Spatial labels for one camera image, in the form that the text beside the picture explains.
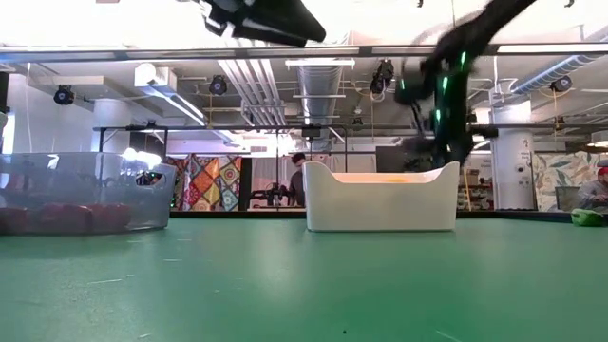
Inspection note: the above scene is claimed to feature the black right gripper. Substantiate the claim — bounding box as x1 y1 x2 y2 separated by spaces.
430 87 476 168

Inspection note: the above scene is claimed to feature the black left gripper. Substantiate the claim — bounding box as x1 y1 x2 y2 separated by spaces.
199 0 328 48

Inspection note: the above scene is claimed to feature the white plastic basket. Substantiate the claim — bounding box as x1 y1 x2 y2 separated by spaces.
302 160 461 234

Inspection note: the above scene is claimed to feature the storage shelf with boxes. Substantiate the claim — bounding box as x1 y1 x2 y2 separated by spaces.
458 168 494 211

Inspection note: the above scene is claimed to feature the white round column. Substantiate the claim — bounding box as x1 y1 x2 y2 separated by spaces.
490 100 537 210

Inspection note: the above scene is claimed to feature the long ceiling light fixture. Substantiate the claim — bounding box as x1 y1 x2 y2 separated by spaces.
284 58 356 68

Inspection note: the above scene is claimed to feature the black monitor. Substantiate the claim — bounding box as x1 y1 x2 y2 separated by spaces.
374 145 436 173

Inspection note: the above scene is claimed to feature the leaf pattern cloth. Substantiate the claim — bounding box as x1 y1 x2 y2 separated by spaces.
530 150 608 213

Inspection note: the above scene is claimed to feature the white ceiling unit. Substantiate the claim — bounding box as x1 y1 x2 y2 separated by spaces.
134 63 178 89

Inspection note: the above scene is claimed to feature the person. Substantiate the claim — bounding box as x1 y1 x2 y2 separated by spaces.
577 165 608 213
287 151 308 209

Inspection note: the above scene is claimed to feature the small green toy vegetable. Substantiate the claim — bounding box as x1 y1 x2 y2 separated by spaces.
570 207 607 228

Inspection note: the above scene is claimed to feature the colourful patchwork quilt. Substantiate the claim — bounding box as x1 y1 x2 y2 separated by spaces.
165 154 243 213

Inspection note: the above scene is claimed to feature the green table mat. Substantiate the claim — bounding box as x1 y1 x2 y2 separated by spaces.
0 217 608 342

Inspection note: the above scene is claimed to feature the clear plastic basket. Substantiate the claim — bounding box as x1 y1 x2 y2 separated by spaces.
0 151 178 237

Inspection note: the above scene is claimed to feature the yellow hanging cord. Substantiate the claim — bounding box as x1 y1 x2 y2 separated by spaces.
463 165 473 208

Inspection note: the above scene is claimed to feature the silver ventilation duct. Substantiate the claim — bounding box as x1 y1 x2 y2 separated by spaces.
297 65 344 127

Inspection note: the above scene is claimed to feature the black hanging cable reel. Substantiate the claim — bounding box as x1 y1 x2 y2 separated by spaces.
369 59 395 96
550 74 574 94
208 74 228 96
52 85 76 106

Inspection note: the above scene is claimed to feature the blue striped ceiling duct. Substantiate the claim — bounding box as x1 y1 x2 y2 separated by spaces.
511 53 600 95

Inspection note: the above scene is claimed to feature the grey overhead frame beam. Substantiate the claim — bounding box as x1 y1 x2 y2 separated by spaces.
0 43 608 62

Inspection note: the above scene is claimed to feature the black vertical post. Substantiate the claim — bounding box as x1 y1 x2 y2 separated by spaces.
238 156 254 213

